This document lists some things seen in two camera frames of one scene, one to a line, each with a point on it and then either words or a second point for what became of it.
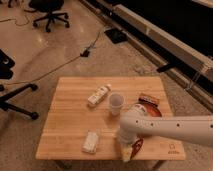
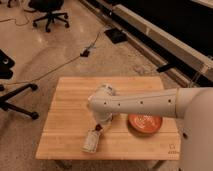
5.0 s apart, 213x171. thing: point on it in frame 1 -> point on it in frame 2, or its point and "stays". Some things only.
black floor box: [116, 35] stays
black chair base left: [6, 73] stays
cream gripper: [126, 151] -> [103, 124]
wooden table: [85, 116] stays
